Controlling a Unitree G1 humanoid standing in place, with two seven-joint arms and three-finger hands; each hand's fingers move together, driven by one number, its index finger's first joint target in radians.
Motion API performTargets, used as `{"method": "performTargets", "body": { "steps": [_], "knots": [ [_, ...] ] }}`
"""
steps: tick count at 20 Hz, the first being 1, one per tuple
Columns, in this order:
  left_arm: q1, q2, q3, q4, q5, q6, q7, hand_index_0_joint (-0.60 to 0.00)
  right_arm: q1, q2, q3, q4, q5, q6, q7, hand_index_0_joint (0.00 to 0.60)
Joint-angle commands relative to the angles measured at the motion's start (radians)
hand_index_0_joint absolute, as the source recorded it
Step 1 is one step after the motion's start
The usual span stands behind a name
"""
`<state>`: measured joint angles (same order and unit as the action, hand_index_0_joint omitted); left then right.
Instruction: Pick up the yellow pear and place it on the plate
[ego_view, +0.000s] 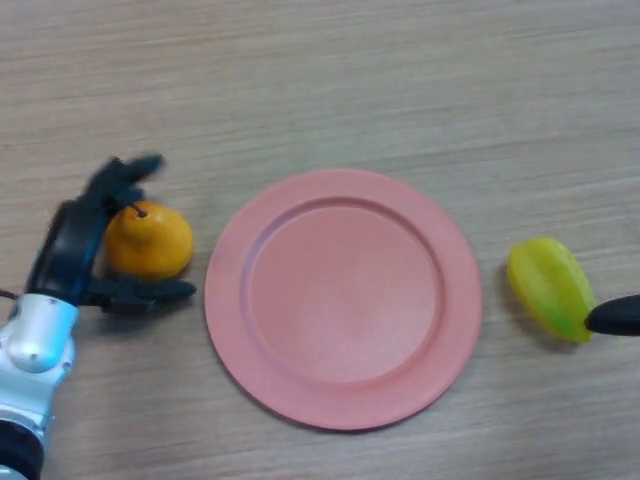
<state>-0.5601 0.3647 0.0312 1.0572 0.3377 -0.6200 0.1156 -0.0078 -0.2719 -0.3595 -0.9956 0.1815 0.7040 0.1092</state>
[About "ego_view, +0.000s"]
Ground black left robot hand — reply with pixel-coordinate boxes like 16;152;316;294
24;153;198;317

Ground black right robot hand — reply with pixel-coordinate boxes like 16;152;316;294
584;293;640;337

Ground yellow pear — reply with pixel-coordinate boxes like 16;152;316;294
102;199;195;280

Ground pink round plate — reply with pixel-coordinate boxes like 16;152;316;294
203;168;484;432

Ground yellow-green starfruit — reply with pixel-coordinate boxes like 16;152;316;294
506;236;597;345

